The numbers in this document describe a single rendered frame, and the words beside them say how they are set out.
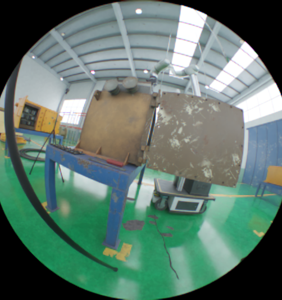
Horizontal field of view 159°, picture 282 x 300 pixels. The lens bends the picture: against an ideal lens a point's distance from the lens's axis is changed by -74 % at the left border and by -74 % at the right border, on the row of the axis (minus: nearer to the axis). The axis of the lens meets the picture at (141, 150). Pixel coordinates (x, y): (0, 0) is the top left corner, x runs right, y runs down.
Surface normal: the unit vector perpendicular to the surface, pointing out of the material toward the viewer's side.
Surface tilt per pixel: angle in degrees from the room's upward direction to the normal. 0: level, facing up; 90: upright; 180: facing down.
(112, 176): 90
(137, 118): 90
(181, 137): 90
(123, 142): 90
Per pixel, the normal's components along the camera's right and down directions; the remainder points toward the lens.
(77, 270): 0.22, -0.97
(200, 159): -0.34, -0.07
